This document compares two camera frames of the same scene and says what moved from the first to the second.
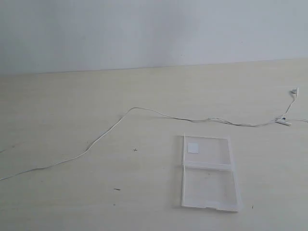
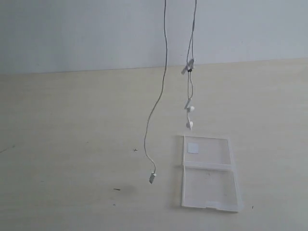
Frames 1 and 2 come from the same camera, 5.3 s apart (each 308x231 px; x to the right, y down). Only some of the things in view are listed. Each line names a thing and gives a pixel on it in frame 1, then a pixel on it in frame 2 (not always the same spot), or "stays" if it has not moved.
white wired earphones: x=286 y=120 to x=189 y=66
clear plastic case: x=208 y=178 stays
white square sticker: x=193 y=147 stays
